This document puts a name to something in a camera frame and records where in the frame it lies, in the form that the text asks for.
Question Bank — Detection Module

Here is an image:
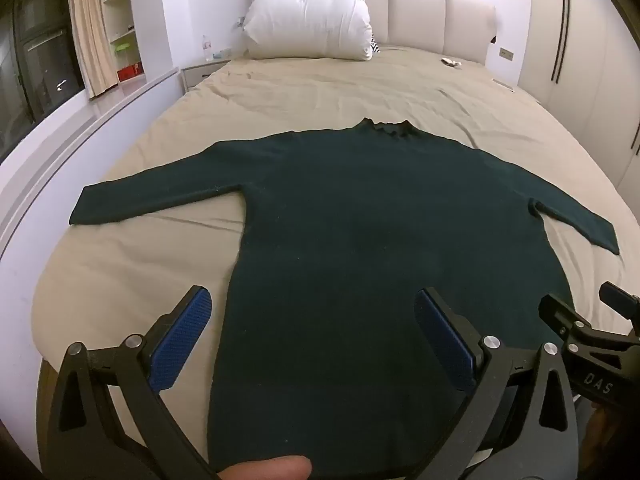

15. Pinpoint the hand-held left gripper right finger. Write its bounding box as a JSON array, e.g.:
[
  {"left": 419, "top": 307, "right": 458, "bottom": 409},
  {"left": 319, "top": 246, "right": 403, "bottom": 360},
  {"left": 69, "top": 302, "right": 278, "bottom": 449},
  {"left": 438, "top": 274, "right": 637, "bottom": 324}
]
[{"left": 414, "top": 287, "right": 581, "bottom": 480}]

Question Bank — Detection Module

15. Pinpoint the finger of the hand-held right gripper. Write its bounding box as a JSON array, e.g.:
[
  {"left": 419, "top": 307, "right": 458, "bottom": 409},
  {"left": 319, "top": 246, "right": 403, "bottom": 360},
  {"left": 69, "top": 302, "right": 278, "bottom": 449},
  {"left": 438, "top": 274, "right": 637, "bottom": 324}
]
[
  {"left": 600, "top": 282, "right": 640, "bottom": 333},
  {"left": 539, "top": 294, "right": 593, "bottom": 343}
]

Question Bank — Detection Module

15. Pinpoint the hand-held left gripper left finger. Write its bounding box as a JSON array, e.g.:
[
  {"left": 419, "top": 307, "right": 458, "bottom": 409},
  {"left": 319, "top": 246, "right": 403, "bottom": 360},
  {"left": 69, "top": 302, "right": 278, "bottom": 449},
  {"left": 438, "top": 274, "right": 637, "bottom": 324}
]
[{"left": 36, "top": 285, "right": 221, "bottom": 480}]

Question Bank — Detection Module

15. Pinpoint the dark green sweater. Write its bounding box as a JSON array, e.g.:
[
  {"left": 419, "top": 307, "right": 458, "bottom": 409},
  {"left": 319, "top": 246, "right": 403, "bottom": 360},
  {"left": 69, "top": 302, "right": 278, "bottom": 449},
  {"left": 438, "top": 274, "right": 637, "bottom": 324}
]
[{"left": 69, "top": 118, "right": 621, "bottom": 480}]

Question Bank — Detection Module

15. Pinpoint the person's left hand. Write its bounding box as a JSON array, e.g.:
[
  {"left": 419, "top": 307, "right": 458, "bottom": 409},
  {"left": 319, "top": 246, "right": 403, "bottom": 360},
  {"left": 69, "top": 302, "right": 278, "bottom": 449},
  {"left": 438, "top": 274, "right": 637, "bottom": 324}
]
[{"left": 217, "top": 455, "right": 313, "bottom": 480}]

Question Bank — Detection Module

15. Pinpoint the white wardrobe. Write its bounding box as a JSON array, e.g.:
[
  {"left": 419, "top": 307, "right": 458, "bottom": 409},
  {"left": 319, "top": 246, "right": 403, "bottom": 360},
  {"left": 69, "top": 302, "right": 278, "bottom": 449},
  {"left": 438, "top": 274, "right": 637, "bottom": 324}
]
[{"left": 517, "top": 0, "right": 640, "bottom": 196}]

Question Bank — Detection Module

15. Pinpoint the grey nightstand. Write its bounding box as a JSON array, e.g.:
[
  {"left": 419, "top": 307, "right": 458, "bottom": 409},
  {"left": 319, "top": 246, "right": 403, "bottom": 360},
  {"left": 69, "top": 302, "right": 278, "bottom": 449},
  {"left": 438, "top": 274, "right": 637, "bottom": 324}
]
[{"left": 181, "top": 57, "right": 231, "bottom": 92}]

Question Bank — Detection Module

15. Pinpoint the bed with beige sheet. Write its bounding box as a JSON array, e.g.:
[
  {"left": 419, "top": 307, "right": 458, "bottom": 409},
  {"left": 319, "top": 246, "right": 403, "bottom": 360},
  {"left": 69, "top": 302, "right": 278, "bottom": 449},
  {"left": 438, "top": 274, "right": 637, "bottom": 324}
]
[{"left": 31, "top": 45, "right": 640, "bottom": 480}]

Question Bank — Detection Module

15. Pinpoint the beige curtain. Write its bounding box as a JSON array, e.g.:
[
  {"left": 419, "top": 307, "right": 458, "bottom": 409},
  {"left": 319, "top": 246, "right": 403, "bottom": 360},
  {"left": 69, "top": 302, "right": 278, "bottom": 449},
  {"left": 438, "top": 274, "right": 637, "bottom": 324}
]
[{"left": 67, "top": 0, "right": 118, "bottom": 98}]

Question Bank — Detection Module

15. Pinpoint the dark window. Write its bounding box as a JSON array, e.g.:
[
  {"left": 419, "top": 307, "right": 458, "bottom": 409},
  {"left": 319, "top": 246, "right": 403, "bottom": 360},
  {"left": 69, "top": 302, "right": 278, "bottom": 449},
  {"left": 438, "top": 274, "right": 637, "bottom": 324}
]
[{"left": 0, "top": 0, "right": 86, "bottom": 148}]

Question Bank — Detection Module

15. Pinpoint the beige padded headboard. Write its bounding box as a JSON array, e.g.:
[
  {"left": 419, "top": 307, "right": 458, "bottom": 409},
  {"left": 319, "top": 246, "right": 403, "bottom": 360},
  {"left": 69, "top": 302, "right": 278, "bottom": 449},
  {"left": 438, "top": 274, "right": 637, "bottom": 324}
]
[{"left": 251, "top": 0, "right": 496, "bottom": 66}]

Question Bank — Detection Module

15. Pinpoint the white pillow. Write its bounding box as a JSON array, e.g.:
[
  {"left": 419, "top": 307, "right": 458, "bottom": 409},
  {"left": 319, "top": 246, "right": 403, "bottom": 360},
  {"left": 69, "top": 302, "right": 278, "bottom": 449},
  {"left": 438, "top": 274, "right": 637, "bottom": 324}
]
[{"left": 243, "top": 0, "right": 373, "bottom": 62}]

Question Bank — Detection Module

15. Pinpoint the white wall shelf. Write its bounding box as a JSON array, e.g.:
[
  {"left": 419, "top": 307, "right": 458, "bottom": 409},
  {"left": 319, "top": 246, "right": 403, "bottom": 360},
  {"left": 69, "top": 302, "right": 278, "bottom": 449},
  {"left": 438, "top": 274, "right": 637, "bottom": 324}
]
[{"left": 97, "top": 0, "right": 146, "bottom": 86}]

